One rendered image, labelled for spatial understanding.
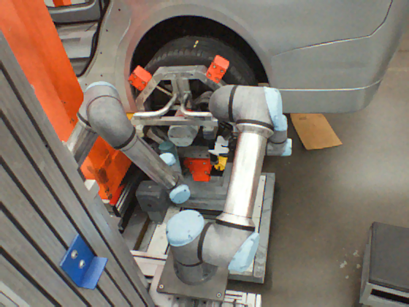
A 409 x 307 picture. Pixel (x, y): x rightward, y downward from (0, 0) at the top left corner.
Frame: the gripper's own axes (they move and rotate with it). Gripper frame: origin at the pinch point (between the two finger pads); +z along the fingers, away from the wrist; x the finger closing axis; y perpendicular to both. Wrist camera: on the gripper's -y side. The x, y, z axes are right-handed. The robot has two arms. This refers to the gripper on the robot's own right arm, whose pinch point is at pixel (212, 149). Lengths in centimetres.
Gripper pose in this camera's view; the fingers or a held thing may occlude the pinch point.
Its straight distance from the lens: 149.4
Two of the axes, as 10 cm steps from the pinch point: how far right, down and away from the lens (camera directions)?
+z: -9.7, -0.3, 2.5
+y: -1.5, -7.6, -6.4
